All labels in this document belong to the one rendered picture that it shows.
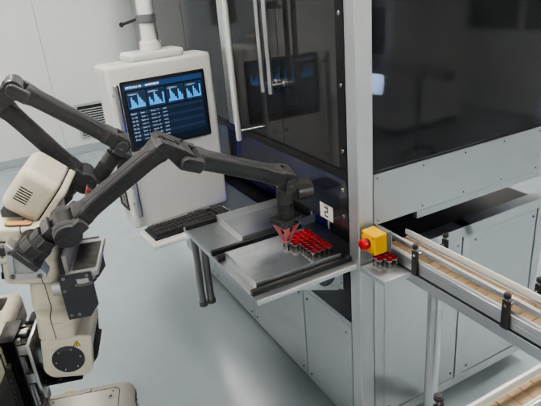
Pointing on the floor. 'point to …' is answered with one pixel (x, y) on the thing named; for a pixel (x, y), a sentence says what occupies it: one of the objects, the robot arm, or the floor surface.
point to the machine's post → (360, 188)
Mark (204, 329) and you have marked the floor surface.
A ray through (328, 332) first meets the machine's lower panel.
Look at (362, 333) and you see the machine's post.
